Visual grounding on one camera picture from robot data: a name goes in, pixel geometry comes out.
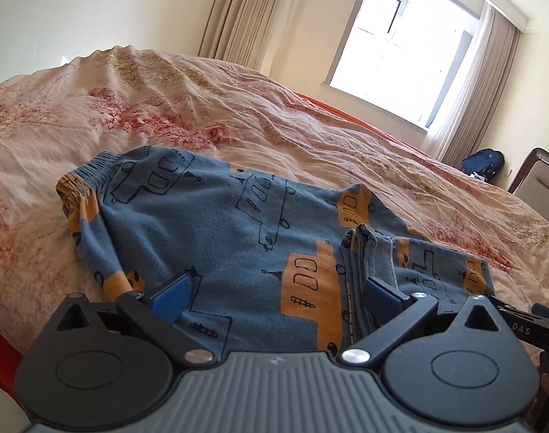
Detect padded wooden headboard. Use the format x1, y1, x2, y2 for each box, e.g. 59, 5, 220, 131
506, 147, 549, 236

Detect window with grey frame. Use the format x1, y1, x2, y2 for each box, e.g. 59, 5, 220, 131
322, 0, 488, 132

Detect bed with floral cover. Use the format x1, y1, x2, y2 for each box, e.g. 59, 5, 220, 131
0, 46, 549, 357

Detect sheer white curtain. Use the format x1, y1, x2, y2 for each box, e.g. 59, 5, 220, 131
421, 4, 497, 159

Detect blue pants with orange print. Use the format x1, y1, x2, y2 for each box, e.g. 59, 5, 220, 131
55, 144, 496, 353

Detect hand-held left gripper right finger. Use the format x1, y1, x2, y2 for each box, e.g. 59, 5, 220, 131
340, 276, 505, 367

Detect blue backpack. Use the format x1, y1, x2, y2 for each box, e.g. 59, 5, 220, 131
459, 148, 505, 182

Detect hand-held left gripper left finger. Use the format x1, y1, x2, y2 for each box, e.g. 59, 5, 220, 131
51, 274, 214, 368

